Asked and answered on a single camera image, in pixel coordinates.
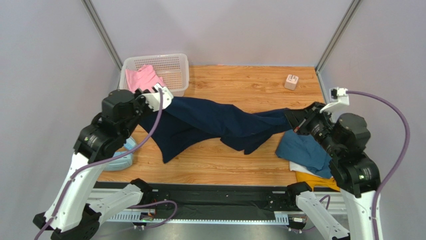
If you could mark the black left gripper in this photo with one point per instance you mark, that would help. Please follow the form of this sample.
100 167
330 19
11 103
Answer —
142 99

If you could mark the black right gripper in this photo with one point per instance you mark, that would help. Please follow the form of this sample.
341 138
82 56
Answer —
300 118

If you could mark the navy blue t shirt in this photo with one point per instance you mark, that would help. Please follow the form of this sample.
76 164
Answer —
187 121

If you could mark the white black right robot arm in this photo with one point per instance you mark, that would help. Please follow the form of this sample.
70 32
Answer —
356 175

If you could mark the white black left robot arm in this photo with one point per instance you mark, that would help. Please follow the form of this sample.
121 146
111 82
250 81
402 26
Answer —
96 156

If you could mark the pink t shirt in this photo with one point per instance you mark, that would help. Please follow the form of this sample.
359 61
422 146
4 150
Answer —
145 78

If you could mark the small pink white box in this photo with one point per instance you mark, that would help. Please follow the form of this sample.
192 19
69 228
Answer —
291 82

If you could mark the teal blue t shirt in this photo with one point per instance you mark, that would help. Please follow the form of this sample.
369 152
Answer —
305 151

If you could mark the white perforated plastic basket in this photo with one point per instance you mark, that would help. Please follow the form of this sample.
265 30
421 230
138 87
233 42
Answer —
172 68

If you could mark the white t shirt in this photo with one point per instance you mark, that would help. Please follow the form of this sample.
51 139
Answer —
299 168

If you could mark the light blue headphones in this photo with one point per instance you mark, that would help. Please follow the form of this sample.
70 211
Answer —
124 162

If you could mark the yellow t shirt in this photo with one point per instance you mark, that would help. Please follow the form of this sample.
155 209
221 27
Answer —
316 181

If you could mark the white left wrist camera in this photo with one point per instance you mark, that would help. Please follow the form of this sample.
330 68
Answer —
158 98

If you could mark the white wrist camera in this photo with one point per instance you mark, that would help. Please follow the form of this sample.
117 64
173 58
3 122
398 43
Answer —
339 100
158 98

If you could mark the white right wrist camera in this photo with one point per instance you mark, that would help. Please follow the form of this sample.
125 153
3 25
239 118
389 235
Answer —
339 100

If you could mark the aluminium front rail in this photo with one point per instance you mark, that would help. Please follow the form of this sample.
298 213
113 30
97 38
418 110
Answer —
142 214

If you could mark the left corner aluminium post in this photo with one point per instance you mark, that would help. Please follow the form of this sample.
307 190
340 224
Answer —
103 33

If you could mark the corner aluminium post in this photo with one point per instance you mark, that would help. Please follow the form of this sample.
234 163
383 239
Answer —
103 33
342 26

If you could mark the right corner aluminium post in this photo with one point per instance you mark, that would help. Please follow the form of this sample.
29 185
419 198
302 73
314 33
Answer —
342 26

